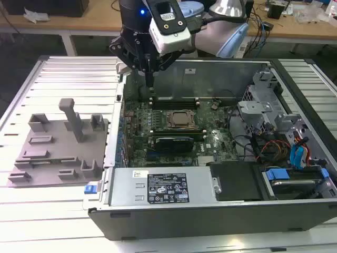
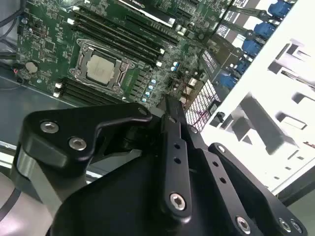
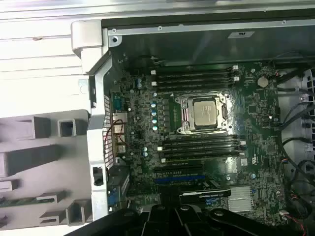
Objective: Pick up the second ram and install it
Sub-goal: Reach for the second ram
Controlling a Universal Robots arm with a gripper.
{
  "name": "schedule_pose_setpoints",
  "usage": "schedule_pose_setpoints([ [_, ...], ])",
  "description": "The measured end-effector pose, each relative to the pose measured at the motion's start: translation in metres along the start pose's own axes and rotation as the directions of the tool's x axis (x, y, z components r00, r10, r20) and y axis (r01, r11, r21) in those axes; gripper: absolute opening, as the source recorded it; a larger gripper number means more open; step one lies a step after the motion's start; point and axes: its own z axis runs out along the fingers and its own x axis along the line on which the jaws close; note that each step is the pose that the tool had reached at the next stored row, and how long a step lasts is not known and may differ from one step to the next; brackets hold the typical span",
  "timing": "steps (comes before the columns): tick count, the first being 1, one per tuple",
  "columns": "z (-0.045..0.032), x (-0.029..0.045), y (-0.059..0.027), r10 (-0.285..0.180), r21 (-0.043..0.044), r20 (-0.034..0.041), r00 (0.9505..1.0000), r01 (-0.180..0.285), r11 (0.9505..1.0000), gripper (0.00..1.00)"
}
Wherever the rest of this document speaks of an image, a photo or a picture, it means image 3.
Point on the blue expansion slot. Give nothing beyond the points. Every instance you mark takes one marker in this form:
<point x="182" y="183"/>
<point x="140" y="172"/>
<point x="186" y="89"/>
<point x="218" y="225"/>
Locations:
<point x="179" y="180"/>

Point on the metal CPU socket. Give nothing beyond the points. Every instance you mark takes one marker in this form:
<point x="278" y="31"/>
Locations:
<point x="179" y="129"/>

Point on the green motherboard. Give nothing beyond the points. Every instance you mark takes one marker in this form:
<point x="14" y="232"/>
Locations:
<point x="258" y="137"/>

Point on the silver finned chipset heatsink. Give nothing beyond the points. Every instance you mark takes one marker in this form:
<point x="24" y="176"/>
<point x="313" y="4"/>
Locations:
<point x="240" y="196"/>

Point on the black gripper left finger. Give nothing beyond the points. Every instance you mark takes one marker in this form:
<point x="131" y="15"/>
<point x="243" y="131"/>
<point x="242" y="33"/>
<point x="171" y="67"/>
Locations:
<point x="118" y="222"/>

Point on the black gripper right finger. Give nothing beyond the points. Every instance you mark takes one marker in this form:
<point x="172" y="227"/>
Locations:
<point x="221" y="221"/>

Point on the green RAM stick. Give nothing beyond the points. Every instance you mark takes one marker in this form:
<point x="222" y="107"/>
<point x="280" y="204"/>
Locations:
<point x="19" y="202"/>

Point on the RAM slot with white latches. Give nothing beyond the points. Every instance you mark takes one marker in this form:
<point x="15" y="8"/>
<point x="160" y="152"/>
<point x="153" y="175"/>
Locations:
<point x="201" y="145"/>
<point x="194" y="69"/>
<point x="201" y="157"/>
<point x="195" y="81"/>

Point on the black graphics card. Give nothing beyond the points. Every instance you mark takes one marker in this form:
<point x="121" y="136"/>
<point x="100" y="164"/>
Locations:
<point x="204" y="195"/>

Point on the grey plastic parts rack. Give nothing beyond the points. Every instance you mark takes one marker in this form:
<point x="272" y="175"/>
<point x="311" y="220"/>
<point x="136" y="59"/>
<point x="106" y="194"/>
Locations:
<point x="73" y="172"/>

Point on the teal-topped capacitor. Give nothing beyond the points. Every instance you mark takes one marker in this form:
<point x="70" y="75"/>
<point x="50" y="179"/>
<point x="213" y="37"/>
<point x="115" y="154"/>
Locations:
<point x="252" y="175"/>

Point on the silver CPU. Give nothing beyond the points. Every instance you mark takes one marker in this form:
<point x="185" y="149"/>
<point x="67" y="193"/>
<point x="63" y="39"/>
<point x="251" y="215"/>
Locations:
<point x="208" y="114"/>

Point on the silver coin cell battery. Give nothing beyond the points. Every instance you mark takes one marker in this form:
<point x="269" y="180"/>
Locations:
<point x="262" y="81"/>

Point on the metal socket cover frame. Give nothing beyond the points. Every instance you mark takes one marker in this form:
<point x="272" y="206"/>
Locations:
<point x="188" y="115"/>

